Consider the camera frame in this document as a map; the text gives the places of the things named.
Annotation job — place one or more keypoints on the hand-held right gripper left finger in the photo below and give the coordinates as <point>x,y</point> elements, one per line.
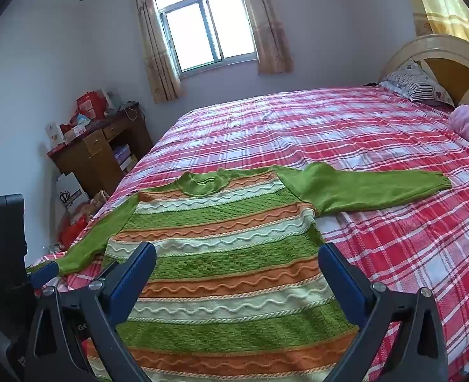
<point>133,276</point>

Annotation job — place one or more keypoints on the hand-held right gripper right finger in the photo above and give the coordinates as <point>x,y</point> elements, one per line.
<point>342,280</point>

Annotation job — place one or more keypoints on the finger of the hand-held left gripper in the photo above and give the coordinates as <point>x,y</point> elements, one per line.
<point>45,273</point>

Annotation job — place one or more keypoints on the green orange striped knit sweater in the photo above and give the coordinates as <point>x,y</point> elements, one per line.
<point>226,215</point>

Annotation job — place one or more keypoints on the red plastic bag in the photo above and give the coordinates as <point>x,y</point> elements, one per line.
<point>73,230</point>

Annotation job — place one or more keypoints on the white paper bag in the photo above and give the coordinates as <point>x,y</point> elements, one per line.
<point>69,195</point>

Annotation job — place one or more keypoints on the brown patterned bag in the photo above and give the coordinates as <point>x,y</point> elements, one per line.
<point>98,203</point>

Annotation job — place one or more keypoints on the yellow white flat box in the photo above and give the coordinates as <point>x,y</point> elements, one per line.
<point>126,164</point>

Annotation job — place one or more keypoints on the brown wooden desk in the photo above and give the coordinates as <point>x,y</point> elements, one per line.
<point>95,159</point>

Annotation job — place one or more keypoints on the purple flat box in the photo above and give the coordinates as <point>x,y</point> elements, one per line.
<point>121,152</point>

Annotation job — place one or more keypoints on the bed with red plaid sheet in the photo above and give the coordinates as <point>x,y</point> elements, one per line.
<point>298,135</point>

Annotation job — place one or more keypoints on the red gift box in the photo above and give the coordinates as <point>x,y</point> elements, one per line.
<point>89,105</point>

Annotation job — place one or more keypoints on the grey patterned pillow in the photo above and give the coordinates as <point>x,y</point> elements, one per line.
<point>413,83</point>

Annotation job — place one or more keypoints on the beige patterned curtain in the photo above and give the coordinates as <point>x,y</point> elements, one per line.
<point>270,36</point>
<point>154,63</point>

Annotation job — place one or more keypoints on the cream wooden headboard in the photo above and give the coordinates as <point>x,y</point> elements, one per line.
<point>437,43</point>

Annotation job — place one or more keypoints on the sliding glass window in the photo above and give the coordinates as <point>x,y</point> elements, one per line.
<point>202,28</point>

